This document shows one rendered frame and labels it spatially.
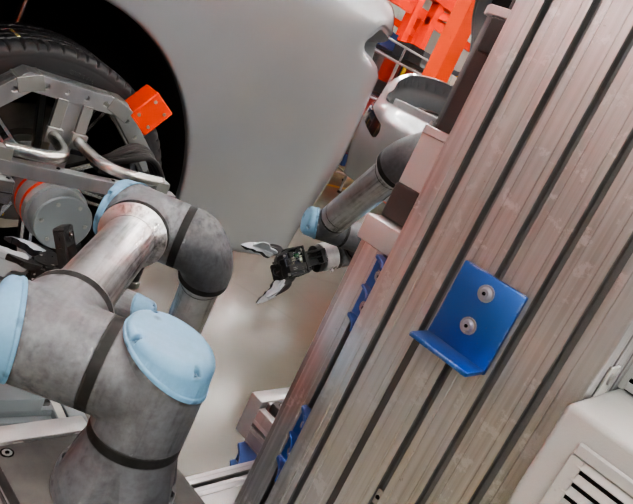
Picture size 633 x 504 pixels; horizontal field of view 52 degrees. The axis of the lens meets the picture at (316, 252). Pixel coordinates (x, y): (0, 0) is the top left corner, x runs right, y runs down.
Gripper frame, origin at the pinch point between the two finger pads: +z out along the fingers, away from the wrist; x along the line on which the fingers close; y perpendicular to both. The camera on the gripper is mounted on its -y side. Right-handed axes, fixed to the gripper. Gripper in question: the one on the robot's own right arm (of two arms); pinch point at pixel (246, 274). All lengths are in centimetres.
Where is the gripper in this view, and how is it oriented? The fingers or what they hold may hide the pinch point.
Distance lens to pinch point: 163.7
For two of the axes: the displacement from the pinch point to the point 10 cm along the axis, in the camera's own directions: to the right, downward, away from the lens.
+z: -8.5, 1.8, -4.9
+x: 2.6, 9.6, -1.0
